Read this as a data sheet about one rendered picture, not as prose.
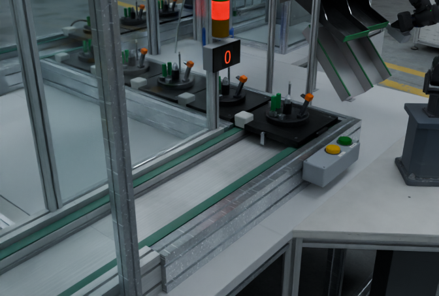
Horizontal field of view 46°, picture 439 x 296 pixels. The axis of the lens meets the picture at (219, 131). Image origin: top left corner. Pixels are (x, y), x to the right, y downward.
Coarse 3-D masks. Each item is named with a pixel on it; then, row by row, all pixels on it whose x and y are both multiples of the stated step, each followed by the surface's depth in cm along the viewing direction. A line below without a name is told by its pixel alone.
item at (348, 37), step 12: (300, 0) 175; (324, 0) 182; (336, 0) 179; (324, 12) 169; (336, 12) 179; (348, 12) 177; (324, 24) 170; (336, 24) 173; (348, 24) 175; (360, 24) 174; (336, 36) 168; (348, 36) 166; (360, 36) 171
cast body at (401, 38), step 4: (396, 20) 171; (388, 24) 176; (388, 28) 176; (392, 28) 173; (396, 28) 172; (388, 32) 174; (392, 32) 173; (396, 32) 172; (400, 32) 171; (404, 32) 171; (408, 32) 173; (392, 36) 174; (396, 36) 172; (400, 36) 171; (404, 36) 170; (408, 36) 172; (400, 40) 172; (404, 40) 172
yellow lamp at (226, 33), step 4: (212, 20) 144; (216, 20) 143; (220, 20) 143; (224, 20) 143; (228, 20) 144; (212, 24) 145; (216, 24) 144; (220, 24) 143; (224, 24) 144; (228, 24) 145; (212, 28) 145; (216, 28) 144; (220, 28) 144; (224, 28) 144; (228, 28) 145; (212, 32) 146; (216, 32) 144; (220, 32) 144; (224, 32) 144; (228, 32) 146; (212, 36) 146; (216, 36) 145; (220, 36) 145; (224, 36) 145; (228, 36) 146
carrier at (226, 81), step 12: (228, 72) 183; (228, 84) 178; (228, 96) 178; (240, 96) 177; (252, 96) 183; (264, 96) 183; (228, 108) 173; (240, 108) 173; (252, 108) 174; (228, 120) 166
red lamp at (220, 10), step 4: (212, 4) 142; (216, 4) 141; (220, 4) 141; (224, 4) 141; (228, 4) 142; (212, 8) 143; (216, 8) 142; (220, 8) 141; (224, 8) 142; (228, 8) 143; (212, 12) 143; (216, 12) 142; (220, 12) 142; (224, 12) 142; (228, 12) 143; (212, 16) 144; (216, 16) 143; (220, 16) 142; (224, 16) 143; (228, 16) 144
